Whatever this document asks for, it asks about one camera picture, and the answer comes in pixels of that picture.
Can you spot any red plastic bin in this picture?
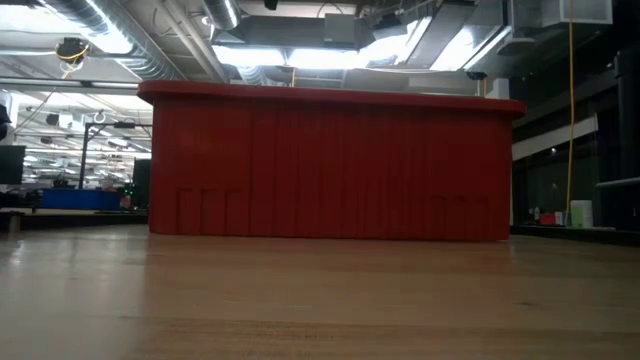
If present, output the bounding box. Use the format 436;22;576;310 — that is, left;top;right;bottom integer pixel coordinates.
137;79;528;244

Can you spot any blue storage bin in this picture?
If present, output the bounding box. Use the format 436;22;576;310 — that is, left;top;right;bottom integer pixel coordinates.
39;186;123;212

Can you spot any black cabinet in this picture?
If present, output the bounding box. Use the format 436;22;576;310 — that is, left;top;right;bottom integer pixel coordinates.
131;158;153;211

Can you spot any white green container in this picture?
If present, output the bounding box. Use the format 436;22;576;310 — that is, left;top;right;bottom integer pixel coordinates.
569;199;596;230

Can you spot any grey metal bar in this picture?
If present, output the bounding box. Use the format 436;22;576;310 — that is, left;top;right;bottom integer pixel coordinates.
594;176;640;190

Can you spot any white ceiling air unit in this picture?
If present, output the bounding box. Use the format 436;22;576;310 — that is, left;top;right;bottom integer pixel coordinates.
509;0;614;29

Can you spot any black computer monitor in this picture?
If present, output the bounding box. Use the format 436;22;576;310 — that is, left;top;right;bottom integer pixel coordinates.
0;144;28;187

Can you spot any black stand pole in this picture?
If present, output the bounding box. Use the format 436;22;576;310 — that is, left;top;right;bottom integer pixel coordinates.
613;46;640;182

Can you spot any grey rectangular air duct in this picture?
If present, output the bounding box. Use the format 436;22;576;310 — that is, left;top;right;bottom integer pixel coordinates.
214;11;362;52

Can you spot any silver spiral air duct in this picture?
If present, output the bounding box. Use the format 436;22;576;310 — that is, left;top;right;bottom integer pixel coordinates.
201;0;243;32
41;0;189;83

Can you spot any black metal stand frame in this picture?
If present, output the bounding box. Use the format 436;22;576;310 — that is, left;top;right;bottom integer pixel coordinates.
78;120;153;191

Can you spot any black aluminium frame rail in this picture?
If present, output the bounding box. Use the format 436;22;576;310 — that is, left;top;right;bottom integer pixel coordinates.
509;224;640;248
18;212;150;233

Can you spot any black yellow cable reel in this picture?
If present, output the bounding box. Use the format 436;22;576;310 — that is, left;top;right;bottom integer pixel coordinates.
54;36;93;67

